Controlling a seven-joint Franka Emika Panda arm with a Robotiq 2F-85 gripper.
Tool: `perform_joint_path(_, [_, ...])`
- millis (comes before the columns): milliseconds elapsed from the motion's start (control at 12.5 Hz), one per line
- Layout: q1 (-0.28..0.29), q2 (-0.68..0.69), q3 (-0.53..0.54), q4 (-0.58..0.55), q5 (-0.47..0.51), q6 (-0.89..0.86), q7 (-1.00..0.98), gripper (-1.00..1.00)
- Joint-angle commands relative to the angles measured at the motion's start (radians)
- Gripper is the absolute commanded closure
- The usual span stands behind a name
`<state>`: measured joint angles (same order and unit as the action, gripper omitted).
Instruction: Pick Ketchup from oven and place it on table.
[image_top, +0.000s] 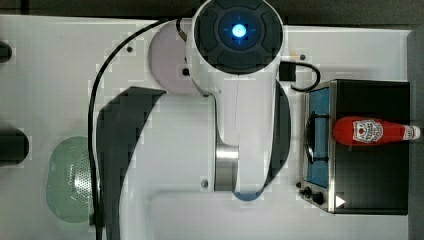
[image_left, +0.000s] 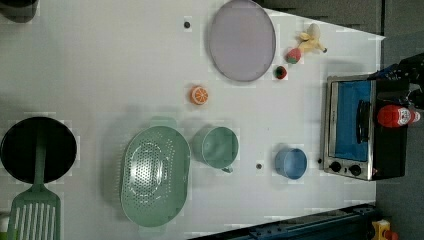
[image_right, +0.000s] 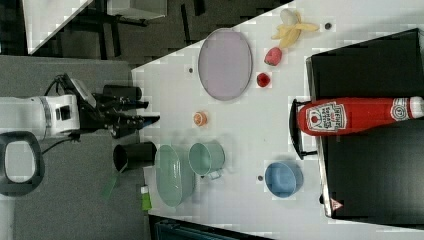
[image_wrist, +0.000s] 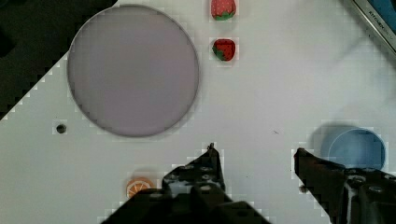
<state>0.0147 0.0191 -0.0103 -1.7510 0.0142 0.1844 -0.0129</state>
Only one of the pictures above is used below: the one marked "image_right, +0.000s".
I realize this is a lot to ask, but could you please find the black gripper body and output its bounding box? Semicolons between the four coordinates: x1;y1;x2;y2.
68;78;142;139

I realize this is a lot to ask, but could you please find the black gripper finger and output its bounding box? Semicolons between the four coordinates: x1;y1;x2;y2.
128;101;149;109
136;116;160;130

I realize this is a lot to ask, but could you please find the red felt ketchup bottle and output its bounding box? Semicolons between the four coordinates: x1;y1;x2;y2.
297;96;423;136

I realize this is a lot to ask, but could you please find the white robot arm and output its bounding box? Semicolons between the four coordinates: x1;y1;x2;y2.
0;74;160;141

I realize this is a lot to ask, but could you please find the black toaster oven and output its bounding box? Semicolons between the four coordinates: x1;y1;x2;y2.
306;28;424;229

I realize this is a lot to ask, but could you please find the black cylinder cup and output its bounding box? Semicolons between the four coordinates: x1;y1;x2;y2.
113;141;157;171

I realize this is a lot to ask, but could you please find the orange slice toy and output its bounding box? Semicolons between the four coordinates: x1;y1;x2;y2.
193;112;208;127

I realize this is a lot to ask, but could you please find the green oval colander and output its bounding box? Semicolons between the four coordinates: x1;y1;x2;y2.
155;145;195;207

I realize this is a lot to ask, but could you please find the green metal mug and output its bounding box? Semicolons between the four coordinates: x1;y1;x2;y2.
188;141;225;180

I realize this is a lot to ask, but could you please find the green white tube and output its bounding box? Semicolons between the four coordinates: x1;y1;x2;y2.
140;185;152;211

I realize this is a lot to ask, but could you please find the black white stool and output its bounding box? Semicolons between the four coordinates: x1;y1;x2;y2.
0;131;44;197

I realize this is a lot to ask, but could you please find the purple round plate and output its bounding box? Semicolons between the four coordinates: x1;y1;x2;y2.
198;28;253;101

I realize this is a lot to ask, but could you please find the small red toy strawberry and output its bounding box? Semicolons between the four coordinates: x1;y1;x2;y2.
256;73;270;88

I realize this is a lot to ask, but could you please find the pink toy strawberry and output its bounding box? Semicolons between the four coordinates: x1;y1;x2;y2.
264;47;282;66

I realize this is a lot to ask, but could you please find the blue bowl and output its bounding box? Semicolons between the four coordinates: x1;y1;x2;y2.
265;161;304;198

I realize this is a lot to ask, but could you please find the peeled toy banana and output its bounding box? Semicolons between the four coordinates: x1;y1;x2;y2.
271;9;319;49

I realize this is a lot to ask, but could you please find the black cylinder post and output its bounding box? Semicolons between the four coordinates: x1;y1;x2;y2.
103;85;142;100

